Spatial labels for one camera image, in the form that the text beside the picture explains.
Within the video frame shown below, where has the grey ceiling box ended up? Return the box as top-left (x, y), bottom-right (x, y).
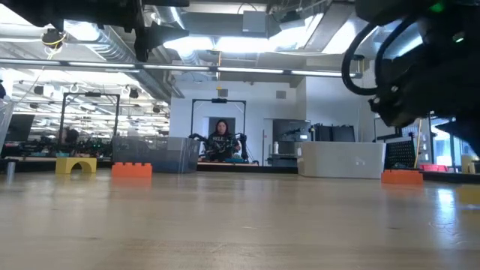
top-left (242, 10), bottom-right (268, 34)

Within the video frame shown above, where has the black gantry frame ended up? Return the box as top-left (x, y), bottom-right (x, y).
top-left (58, 91), bottom-right (121, 146)
top-left (190, 97), bottom-right (248, 137)

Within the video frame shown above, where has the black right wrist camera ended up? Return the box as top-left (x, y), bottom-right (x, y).
top-left (354, 0), bottom-right (480, 26)

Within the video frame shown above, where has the black hanging device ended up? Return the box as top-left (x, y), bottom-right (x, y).
top-left (40, 28), bottom-right (68, 50)

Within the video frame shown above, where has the silver overhead bar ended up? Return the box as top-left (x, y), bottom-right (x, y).
top-left (0, 58), bottom-right (363, 79)

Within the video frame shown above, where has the white plastic bin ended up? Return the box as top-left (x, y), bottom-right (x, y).
top-left (297, 141), bottom-right (386, 179)

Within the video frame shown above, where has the orange building block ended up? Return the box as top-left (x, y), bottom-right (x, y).
top-left (381, 169), bottom-right (424, 185)
top-left (111, 162), bottom-right (153, 179)

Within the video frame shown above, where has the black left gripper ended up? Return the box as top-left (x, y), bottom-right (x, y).
top-left (123, 0), bottom-right (191, 63)

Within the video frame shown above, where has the clear plastic bin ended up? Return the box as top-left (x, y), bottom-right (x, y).
top-left (0, 97), bottom-right (17, 182)

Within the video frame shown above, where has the dark grey translucent bin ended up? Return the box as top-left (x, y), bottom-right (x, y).
top-left (112, 135), bottom-right (201, 174)

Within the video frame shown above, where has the black aluminium table frame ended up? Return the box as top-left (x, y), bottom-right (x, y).
top-left (0, 157), bottom-right (480, 185)

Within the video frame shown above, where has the black monitor pair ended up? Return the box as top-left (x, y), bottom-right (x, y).
top-left (313, 123), bottom-right (356, 143)

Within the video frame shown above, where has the background robot workstation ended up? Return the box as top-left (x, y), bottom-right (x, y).
top-left (0, 136), bottom-right (113, 158)

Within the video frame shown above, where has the pale yellow container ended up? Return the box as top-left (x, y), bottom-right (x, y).
top-left (460, 154), bottom-right (478, 174)

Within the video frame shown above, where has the silver ceiling duct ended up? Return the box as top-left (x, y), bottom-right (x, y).
top-left (89, 25), bottom-right (177, 104)

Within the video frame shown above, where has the black pegboard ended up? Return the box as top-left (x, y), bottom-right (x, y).
top-left (384, 136), bottom-right (416, 170)

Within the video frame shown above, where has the yellow stick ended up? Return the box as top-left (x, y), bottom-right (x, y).
top-left (413, 118), bottom-right (424, 169)

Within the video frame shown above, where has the red tray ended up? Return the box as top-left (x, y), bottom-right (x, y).
top-left (418, 163), bottom-right (450, 173)

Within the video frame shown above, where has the grey cabinet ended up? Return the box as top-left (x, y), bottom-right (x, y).
top-left (268, 118), bottom-right (312, 168)

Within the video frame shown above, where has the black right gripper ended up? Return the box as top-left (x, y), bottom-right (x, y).
top-left (369, 18), bottom-right (480, 157)

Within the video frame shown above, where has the yellow arch block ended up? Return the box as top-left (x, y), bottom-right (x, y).
top-left (55, 157), bottom-right (98, 175)

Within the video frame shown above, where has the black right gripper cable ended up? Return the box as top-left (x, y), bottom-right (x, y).
top-left (340, 21), bottom-right (380, 97)
top-left (374, 15), bottom-right (416, 92)

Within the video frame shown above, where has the person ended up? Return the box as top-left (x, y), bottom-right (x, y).
top-left (61, 127), bottom-right (80, 157)
top-left (204, 118), bottom-right (242, 163)

